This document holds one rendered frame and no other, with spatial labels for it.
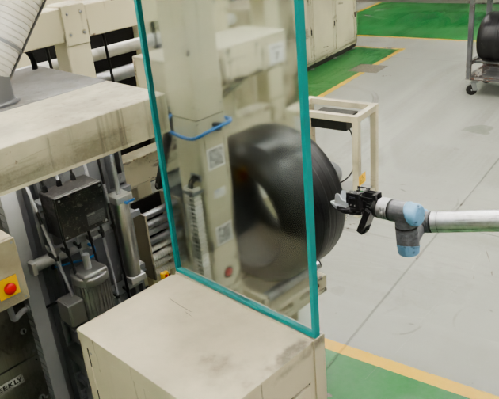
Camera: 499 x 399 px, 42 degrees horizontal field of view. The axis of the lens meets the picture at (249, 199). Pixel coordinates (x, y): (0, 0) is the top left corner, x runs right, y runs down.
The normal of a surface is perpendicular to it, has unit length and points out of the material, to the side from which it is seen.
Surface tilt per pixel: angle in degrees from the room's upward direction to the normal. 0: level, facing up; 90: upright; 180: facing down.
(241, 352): 0
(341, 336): 0
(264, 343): 0
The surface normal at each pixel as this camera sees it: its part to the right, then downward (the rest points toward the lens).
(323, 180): 0.58, -0.24
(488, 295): -0.08, -0.90
